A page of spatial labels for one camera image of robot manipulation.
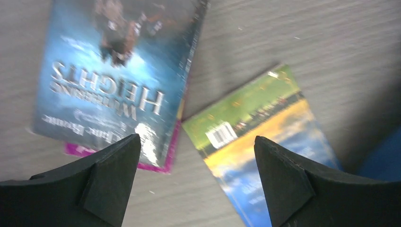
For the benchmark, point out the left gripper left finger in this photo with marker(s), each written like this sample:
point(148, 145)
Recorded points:
point(90, 192)

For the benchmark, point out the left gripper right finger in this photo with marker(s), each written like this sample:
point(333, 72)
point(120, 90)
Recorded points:
point(300, 192)

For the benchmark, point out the blue Animal Farm book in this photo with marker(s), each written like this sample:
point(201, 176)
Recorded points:
point(273, 106)

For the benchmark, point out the navy blue student backpack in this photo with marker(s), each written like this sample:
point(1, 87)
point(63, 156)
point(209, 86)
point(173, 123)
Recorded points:
point(384, 163)

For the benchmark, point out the Wuthering Heights book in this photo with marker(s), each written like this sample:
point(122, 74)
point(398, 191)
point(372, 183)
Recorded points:
point(112, 68)

